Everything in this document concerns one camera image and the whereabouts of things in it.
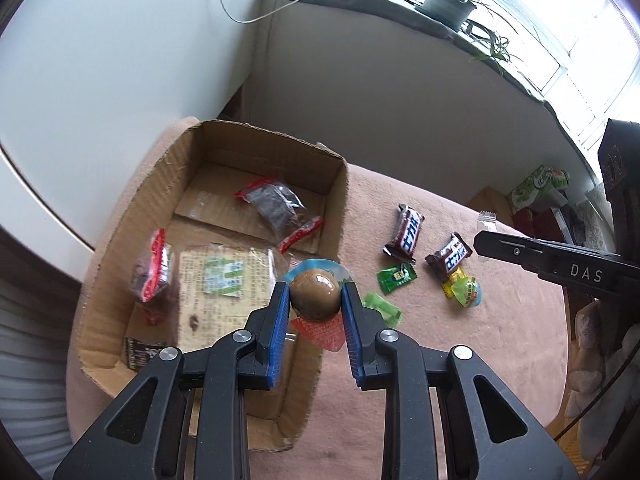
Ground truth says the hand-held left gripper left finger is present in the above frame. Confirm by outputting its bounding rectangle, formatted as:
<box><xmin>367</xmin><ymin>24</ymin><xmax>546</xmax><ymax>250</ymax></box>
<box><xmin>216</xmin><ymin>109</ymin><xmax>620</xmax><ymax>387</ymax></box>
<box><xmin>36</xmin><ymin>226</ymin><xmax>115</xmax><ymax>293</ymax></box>
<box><xmin>52</xmin><ymin>281</ymin><xmax>293</xmax><ymax>480</ymax></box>

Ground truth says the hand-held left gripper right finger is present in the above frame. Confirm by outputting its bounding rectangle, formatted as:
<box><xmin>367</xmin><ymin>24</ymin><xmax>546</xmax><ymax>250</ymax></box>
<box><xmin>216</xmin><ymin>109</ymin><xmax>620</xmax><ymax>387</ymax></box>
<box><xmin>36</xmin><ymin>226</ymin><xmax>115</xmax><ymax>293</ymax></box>
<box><xmin>340</xmin><ymin>281</ymin><xmax>581</xmax><ymax>480</ymax></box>

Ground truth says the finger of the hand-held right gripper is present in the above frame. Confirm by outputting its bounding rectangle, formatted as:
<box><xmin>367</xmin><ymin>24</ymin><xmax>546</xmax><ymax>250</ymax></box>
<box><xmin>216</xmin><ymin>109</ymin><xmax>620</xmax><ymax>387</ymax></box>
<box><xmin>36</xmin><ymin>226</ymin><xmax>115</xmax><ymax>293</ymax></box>
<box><xmin>473</xmin><ymin>230</ymin><xmax>544</xmax><ymax>272</ymax></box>

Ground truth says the light green candy packet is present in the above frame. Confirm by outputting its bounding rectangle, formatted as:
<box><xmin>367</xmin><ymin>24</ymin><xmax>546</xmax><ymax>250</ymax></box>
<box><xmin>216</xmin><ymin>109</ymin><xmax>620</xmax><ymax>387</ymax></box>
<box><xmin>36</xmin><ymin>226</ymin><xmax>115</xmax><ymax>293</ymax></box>
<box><xmin>361</xmin><ymin>291</ymin><xmax>405</xmax><ymax>330</ymax></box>

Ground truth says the packaged brown braised egg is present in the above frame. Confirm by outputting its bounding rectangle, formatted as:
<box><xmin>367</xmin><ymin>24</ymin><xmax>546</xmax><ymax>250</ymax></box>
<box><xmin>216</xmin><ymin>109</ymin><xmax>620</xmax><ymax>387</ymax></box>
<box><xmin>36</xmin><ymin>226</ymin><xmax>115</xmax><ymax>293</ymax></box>
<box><xmin>284</xmin><ymin>259</ymin><xmax>353</xmax><ymax>356</ymax></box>

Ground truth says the dark brown chocolate bar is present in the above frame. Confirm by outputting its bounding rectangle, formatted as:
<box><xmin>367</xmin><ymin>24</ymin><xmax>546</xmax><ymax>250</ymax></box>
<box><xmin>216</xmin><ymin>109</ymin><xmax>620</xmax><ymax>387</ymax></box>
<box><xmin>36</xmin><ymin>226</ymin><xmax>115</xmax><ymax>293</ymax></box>
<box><xmin>383</xmin><ymin>203</ymin><xmax>426</xmax><ymax>264</ymax></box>
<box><xmin>425</xmin><ymin>231</ymin><xmax>474</xmax><ymax>281</ymax></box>

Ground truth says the yellow-green jelly cup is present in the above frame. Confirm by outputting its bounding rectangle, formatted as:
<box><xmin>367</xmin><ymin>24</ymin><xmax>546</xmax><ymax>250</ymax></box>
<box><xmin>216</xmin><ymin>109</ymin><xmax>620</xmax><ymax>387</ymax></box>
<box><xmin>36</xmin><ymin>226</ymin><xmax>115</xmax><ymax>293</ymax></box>
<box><xmin>441</xmin><ymin>269</ymin><xmax>484</xmax><ymax>309</ymax></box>

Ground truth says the clear-wrapped sliced bread pack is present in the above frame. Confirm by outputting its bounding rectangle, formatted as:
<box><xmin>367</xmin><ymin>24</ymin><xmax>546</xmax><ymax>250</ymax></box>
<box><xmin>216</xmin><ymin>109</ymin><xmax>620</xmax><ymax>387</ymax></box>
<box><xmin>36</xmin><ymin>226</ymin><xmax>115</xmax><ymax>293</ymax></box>
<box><xmin>170</xmin><ymin>245</ymin><xmax>291</xmax><ymax>356</ymax></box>

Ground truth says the dark green candy packet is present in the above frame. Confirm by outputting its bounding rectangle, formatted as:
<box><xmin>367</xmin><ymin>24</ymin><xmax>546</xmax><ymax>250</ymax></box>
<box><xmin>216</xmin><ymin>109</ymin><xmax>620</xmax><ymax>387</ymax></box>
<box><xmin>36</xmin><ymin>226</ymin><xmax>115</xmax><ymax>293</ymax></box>
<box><xmin>376</xmin><ymin>262</ymin><xmax>417</xmax><ymax>295</ymax></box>

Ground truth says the red-edged clear dried fruit packet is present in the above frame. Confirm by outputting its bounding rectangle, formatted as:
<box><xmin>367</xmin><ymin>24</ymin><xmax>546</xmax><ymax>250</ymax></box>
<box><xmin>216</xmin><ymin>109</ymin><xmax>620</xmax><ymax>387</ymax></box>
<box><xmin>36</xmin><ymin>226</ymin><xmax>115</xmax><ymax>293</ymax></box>
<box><xmin>235</xmin><ymin>176</ymin><xmax>325</xmax><ymax>253</ymax></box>
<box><xmin>131</xmin><ymin>229</ymin><xmax>173</xmax><ymax>303</ymax></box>

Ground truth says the small dark sachet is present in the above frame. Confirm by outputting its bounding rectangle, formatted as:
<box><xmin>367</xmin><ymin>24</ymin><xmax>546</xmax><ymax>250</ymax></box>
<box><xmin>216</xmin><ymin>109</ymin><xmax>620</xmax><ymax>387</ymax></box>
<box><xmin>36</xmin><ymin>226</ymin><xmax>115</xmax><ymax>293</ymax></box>
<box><xmin>122</xmin><ymin>336</ymin><xmax>168</xmax><ymax>372</ymax></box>

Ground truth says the brown cardboard box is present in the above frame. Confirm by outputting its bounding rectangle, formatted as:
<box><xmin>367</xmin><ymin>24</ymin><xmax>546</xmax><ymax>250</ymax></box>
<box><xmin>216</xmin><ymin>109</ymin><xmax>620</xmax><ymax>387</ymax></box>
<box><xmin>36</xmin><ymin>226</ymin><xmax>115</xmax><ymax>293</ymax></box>
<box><xmin>74</xmin><ymin>119</ymin><xmax>350</xmax><ymax>453</ymax></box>

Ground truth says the green snack bag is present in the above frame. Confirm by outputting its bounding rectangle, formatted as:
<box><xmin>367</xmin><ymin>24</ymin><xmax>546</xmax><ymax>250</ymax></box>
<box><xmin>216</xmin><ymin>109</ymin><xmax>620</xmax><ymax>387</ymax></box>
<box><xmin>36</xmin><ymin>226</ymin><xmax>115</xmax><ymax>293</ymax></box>
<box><xmin>507</xmin><ymin>164</ymin><xmax>573</xmax><ymax>211</ymax></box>

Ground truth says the white ribbed panel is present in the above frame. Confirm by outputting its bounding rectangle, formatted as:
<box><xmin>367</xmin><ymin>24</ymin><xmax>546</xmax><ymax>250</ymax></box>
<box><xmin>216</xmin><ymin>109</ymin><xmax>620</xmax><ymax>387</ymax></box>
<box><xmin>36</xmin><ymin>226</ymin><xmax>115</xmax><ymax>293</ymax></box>
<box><xmin>0</xmin><ymin>255</ymin><xmax>96</xmax><ymax>480</ymax></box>

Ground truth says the potted spider plant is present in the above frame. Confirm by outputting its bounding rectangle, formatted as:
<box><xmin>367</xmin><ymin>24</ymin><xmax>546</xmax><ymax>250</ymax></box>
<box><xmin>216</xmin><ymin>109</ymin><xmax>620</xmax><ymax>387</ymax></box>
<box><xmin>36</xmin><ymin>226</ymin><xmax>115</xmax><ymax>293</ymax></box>
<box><xmin>415</xmin><ymin>0</ymin><xmax>521</xmax><ymax>76</ymax></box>

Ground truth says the white cabinet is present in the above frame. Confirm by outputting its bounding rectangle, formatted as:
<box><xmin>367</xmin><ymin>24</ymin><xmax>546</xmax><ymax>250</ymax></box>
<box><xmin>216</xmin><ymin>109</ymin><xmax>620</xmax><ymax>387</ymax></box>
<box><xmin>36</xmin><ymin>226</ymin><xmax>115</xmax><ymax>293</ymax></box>
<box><xmin>0</xmin><ymin>0</ymin><xmax>276</xmax><ymax>251</ymax></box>

